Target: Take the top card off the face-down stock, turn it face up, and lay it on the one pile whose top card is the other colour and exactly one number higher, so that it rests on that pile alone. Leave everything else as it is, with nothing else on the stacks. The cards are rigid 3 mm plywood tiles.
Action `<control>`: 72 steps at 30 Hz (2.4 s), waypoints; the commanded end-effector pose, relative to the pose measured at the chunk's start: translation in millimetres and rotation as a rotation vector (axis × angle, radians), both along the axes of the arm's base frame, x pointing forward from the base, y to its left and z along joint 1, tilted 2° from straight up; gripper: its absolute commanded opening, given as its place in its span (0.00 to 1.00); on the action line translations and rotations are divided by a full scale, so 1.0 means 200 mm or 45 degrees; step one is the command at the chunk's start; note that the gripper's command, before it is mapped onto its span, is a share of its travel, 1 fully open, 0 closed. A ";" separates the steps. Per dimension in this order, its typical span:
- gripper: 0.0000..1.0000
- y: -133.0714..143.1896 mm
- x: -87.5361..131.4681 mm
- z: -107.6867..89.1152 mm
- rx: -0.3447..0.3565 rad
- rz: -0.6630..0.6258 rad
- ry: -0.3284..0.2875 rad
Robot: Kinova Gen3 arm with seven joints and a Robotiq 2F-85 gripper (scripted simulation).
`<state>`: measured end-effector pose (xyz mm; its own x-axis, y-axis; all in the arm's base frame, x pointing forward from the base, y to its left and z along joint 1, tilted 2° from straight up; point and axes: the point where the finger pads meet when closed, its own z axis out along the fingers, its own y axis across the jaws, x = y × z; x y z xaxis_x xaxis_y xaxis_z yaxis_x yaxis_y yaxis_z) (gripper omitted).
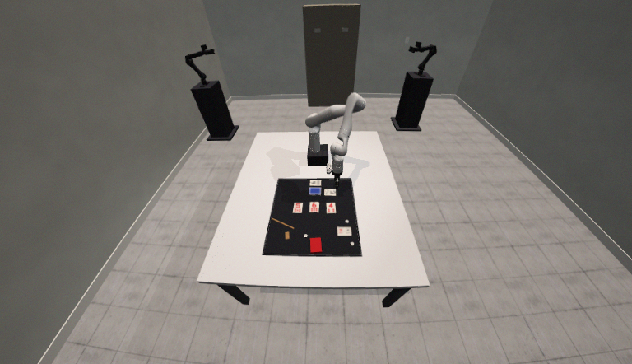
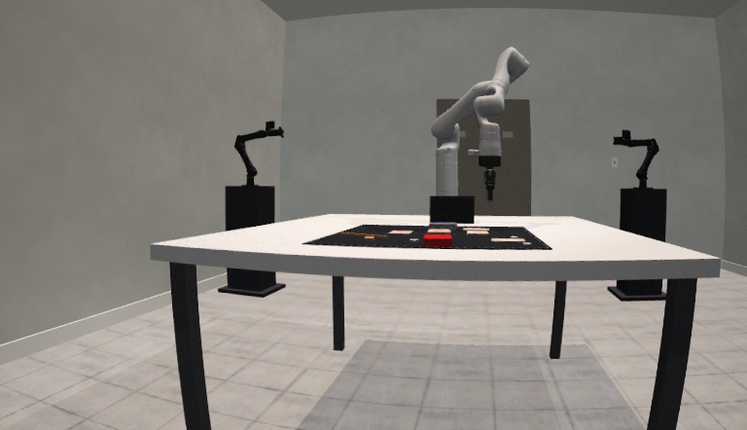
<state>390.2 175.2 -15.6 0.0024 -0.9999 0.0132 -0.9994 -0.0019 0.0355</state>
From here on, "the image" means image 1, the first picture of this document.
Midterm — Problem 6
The red rectangular block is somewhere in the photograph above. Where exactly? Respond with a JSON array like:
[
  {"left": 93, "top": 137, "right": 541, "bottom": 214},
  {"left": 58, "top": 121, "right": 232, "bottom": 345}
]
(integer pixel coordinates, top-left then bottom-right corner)
[{"left": 310, "top": 237, "right": 322, "bottom": 254}]

